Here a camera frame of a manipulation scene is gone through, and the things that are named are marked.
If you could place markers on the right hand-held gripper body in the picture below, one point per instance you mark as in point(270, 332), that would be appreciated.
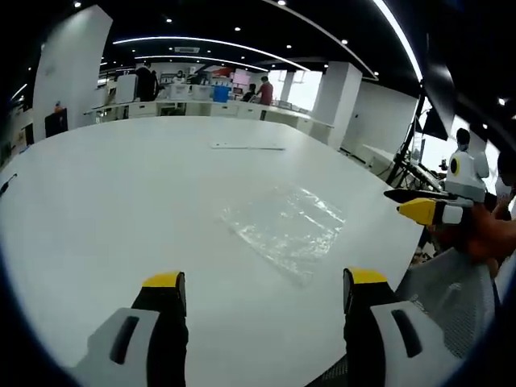
point(467, 177)

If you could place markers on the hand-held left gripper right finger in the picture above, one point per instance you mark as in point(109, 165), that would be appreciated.
point(383, 330)

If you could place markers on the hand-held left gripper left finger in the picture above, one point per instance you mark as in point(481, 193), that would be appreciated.
point(133, 334)

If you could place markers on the clear plastic food packaging bag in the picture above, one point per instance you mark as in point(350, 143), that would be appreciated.
point(284, 231)

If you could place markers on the person's right hand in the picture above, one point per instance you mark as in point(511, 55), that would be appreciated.
point(481, 234)

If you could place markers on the black studio light stand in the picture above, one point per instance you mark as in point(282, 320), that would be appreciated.
point(411, 145)

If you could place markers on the grey mesh office chair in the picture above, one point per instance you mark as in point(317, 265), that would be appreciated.
point(447, 302)

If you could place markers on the flat white board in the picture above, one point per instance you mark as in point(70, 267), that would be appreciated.
point(246, 145)

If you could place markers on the blue plastic bin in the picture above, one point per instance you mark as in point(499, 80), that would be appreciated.
point(220, 93)

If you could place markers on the long white counter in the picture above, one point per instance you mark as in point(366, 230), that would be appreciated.
point(209, 109)

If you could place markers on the white storage box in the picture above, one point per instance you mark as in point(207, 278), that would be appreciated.
point(179, 90)

